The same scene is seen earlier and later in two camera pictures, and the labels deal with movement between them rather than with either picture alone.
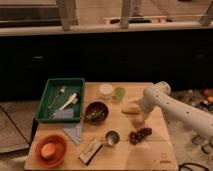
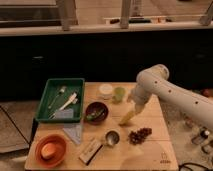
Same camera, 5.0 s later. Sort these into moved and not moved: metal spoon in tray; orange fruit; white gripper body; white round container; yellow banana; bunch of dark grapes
Moved: yellow banana; white gripper body
Not moved: white round container; bunch of dark grapes; metal spoon in tray; orange fruit
